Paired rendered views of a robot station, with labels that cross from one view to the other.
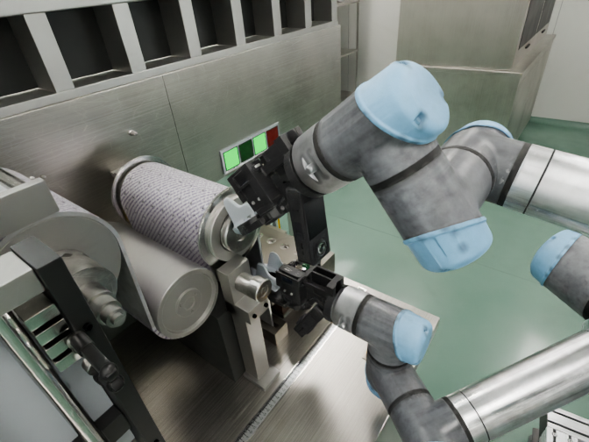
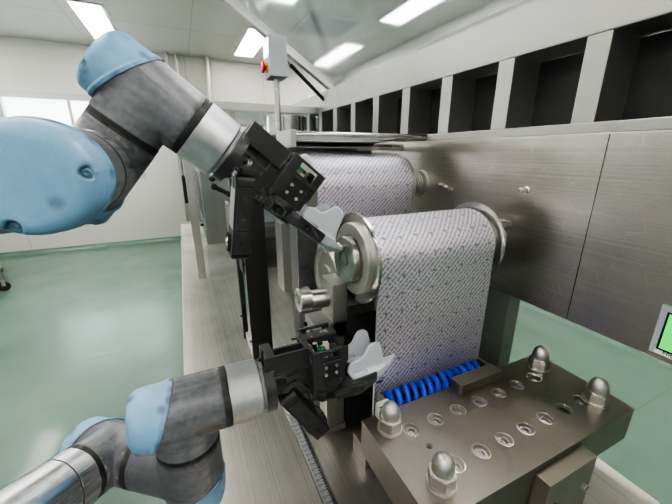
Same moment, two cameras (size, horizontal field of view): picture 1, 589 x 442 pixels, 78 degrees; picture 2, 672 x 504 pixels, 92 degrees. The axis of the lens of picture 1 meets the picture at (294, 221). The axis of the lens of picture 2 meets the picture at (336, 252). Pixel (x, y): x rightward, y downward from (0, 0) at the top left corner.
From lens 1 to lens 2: 0.80 m
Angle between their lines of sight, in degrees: 100
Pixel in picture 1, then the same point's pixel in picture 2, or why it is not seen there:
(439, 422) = (99, 433)
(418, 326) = (140, 392)
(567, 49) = not seen: outside the picture
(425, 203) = not seen: hidden behind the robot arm
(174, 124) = (591, 209)
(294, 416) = (269, 431)
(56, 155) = (464, 179)
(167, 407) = not seen: hidden behind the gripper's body
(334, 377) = (272, 488)
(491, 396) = (27, 478)
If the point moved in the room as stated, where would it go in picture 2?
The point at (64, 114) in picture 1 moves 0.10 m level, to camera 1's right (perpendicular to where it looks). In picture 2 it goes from (483, 148) to (481, 148)
